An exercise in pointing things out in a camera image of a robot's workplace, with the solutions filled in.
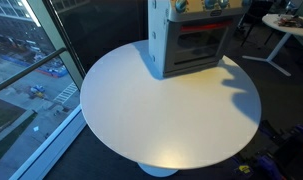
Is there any black chair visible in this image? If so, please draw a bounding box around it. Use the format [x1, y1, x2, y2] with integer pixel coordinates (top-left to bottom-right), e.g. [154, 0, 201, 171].
[239, 0, 275, 48]

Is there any grey window mullion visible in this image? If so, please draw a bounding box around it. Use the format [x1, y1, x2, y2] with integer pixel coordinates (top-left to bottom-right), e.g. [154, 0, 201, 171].
[25, 0, 85, 90]

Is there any metal window railing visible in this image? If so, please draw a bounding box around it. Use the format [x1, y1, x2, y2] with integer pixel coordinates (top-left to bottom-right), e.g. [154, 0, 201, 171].
[0, 47, 67, 96]

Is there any yellow label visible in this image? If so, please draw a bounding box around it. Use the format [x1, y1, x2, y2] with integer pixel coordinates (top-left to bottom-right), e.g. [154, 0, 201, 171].
[238, 164, 253, 174]

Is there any clutter pile on side table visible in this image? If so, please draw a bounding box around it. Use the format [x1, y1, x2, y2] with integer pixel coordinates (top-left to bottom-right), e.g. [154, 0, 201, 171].
[275, 15, 303, 28]

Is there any white grey toy oven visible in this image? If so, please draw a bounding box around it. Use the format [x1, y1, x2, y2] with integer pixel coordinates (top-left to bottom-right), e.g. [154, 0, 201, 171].
[147, 0, 254, 80]

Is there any red oven door handle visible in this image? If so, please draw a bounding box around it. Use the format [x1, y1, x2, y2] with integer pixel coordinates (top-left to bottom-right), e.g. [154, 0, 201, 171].
[180, 19, 233, 33]

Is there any white round side table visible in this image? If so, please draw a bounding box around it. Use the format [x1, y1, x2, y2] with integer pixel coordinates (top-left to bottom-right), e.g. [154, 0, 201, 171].
[242, 13, 303, 78]

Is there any white window sill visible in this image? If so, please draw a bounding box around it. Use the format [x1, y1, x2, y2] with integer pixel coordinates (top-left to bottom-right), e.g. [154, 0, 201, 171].
[9, 104, 87, 180]

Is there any white table pedestal base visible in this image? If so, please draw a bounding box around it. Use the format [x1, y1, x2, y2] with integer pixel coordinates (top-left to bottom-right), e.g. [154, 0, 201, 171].
[137, 162, 179, 178]

